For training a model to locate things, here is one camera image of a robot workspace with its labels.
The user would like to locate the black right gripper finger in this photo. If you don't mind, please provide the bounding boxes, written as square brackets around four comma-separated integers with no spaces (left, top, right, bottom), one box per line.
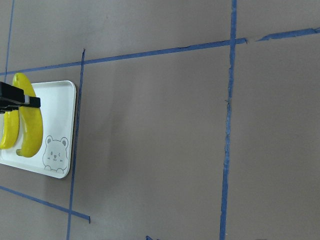
[0,82,41,108]
[0,101,20,114]

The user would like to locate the yellow banana moved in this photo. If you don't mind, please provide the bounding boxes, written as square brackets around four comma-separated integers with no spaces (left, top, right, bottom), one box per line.
[0,110,20,150]
[12,72,44,158]

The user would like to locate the cream bear print tray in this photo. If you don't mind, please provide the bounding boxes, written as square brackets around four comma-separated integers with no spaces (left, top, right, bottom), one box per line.
[0,80,77,179]

